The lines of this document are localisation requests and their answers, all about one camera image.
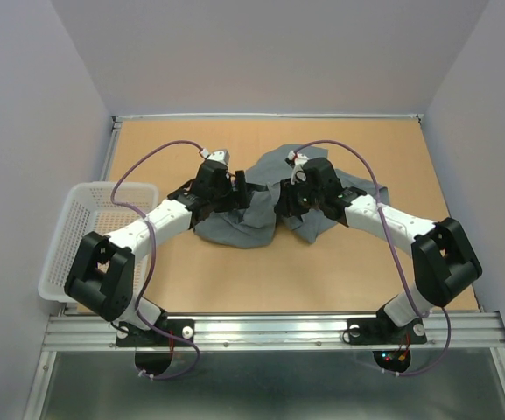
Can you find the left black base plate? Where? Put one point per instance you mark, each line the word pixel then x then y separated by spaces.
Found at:
pixel 156 334

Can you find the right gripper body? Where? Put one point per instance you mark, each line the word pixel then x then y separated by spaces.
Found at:
pixel 298 197

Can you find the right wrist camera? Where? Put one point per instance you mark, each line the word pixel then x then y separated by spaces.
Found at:
pixel 297 161

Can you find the grey long sleeve shirt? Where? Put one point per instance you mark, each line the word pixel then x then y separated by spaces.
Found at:
pixel 255 226

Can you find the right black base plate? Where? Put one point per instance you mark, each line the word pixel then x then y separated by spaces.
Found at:
pixel 381 332

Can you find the aluminium mounting rail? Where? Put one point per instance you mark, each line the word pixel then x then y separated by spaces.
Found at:
pixel 278 332

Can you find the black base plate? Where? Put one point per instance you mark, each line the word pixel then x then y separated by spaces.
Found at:
pixel 381 332
pixel 156 334

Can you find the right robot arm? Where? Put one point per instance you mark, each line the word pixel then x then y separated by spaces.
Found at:
pixel 443 258

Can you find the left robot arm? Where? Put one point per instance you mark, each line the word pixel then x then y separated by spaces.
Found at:
pixel 101 277

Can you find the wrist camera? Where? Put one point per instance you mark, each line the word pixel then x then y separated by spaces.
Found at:
pixel 221 155
pixel 297 161

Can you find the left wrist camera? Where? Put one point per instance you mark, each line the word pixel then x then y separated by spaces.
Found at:
pixel 221 155

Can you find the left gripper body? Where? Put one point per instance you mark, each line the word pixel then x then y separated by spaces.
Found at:
pixel 224 199

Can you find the white plastic basket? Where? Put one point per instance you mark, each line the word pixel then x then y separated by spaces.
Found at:
pixel 88 208

